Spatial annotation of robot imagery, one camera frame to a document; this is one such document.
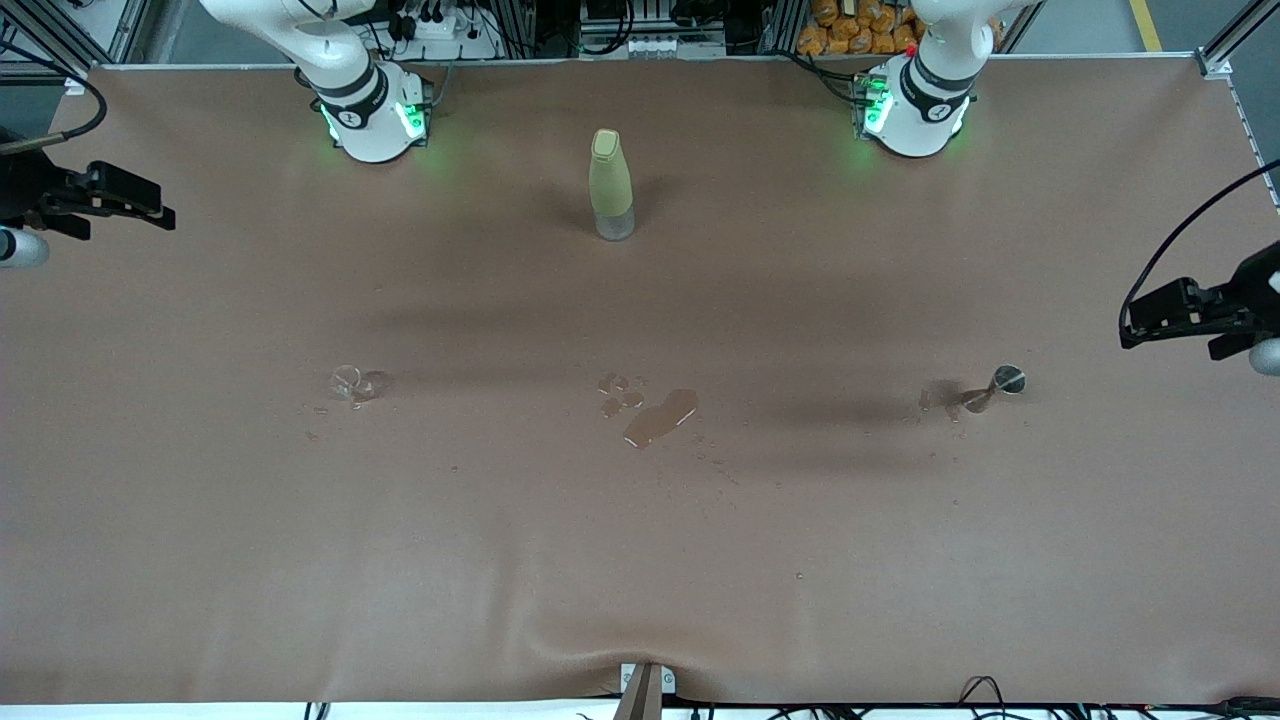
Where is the orange packaged snacks pile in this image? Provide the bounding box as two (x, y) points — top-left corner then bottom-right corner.
(797, 0), (926, 56)

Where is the clear stemmed glass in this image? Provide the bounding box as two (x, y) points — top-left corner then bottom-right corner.
(960, 365), (1027, 414)

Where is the aluminium frame profile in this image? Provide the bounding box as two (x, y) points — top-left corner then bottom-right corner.
(0, 0), (151, 96)
(1198, 0), (1280, 79)

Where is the large spilled liquid puddle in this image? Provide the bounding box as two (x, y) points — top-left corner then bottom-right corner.
(622, 388), (699, 449)

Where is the brown table cover sheet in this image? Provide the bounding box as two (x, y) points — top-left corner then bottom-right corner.
(0, 55), (1280, 706)

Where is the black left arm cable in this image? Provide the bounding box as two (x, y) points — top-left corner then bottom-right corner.
(1118, 158), (1280, 333)

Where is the small clear glass cup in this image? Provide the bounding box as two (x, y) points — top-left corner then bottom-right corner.
(332, 365), (386, 406)

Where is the green bottle with clear base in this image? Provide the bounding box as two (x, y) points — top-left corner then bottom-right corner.
(588, 128), (637, 242)

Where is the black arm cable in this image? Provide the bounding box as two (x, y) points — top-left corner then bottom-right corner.
(1118, 158), (1280, 333)
(0, 38), (109, 159)

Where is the dark brown support post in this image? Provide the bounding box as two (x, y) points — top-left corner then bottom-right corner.
(613, 665), (663, 720)

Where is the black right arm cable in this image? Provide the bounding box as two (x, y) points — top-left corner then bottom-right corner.
(0, 38), (109, 159)

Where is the white power strip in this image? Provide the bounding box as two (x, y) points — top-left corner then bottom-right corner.
(385, 5), (501, 61)

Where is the black cable bundle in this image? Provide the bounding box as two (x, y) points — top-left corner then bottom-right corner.
(660, 676), (1280, 720)

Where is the metal table edge bracket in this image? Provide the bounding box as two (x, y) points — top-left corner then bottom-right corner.
(620, 663), (677, 698)

